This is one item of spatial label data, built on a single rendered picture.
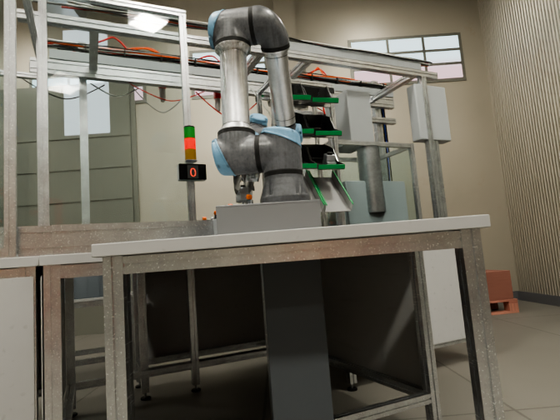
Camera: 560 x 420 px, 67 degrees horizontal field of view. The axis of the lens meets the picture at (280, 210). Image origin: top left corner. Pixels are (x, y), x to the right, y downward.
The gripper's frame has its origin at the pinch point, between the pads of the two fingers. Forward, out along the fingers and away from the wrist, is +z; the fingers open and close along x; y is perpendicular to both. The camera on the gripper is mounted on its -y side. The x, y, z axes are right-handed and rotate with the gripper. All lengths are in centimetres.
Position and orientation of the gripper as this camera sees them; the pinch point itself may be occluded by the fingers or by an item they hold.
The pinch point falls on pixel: (242, 190)
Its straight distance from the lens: 184.7
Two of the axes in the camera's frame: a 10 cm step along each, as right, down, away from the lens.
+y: 3.6, 5.6, -7.5
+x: 9.1, -0.2, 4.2
